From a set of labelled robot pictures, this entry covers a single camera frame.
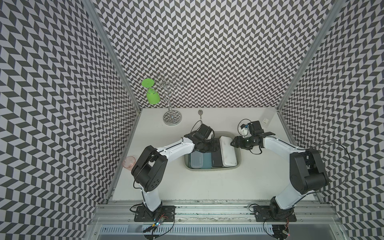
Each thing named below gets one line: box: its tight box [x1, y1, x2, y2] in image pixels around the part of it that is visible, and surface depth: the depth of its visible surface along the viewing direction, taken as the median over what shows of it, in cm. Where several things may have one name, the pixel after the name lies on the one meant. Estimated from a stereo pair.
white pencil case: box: [219, 135, 237, 167], surface depth 93 cm
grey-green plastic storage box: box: [184, 131, 242, 172], surface depth 90 cm
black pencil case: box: [211, 149, 223, 167], surface depth 90 cm
